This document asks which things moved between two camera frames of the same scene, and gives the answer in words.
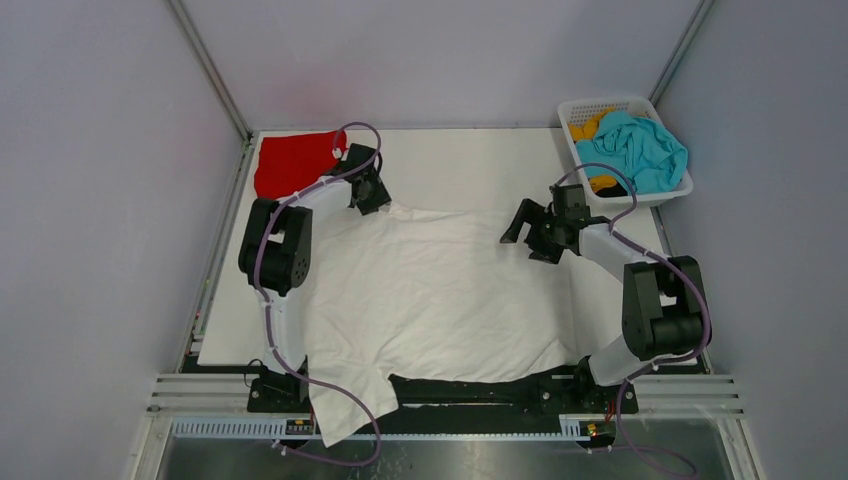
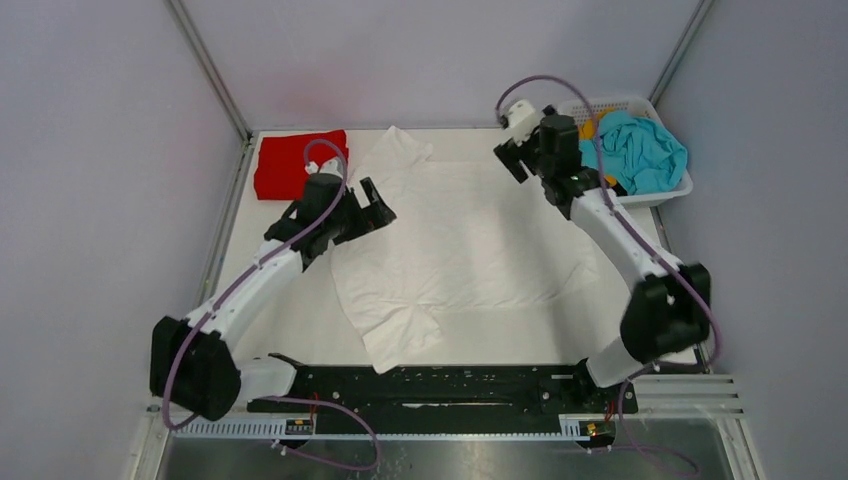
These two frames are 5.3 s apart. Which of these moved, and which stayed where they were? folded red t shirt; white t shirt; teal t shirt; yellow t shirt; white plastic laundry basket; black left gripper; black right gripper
Moved: black left gripper; white t shirt; black right gripper
Stayed: yellow t shirt; folded red t shirt; white plastic laundry basket; teal t shirt
